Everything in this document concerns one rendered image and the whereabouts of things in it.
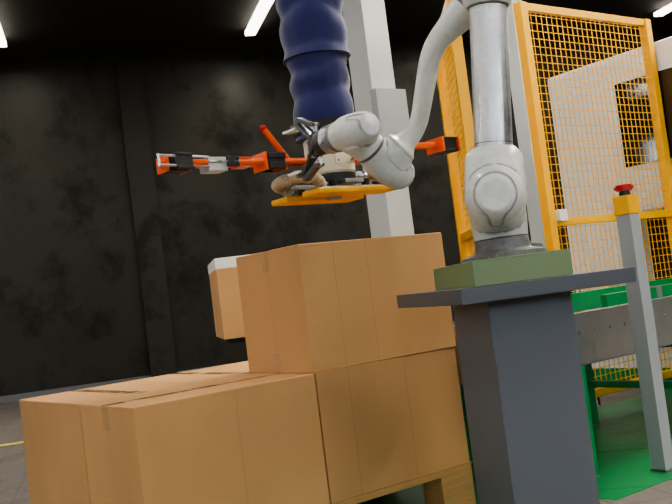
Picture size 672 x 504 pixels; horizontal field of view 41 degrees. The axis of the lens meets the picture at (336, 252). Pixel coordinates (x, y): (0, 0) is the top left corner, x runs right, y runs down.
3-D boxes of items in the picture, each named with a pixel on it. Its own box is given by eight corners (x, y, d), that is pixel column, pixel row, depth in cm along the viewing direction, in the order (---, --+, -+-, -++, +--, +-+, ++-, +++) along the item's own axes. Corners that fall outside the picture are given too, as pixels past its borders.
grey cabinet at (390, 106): (406, 148, 460) (399, 91, 461) (413, 146, 456) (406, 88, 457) (376, 148, 448) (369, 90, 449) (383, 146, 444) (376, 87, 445)
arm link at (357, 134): (319, 138, 259) (350, 167, 265) (352, 126, 247) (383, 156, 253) (335, 111, 264) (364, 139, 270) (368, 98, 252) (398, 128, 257)
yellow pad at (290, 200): (347, 202, 333) (345, 189, 333) (364, 198, 325) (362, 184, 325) (271, 206, 312) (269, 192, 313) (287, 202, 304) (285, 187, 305)
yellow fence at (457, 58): (476, 418, 489) (426, 42, 498) (494, 416, 489) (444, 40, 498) (501, 446, 402) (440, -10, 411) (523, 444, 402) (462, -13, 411)
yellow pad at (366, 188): (380, 194, 318) (378, 180, 318) (398, 189, 310) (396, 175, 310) (302, 198, 297) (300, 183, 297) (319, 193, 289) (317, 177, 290)
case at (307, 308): (385, 348, 341) (372, 245, 343) (456, 346, 309) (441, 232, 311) (249, 373, 307) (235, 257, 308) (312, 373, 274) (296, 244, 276)
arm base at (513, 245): (561, 250, 250) (558, 230, 250) (494, 258, 241) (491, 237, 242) (524, 257, 267) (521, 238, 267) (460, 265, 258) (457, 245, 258)
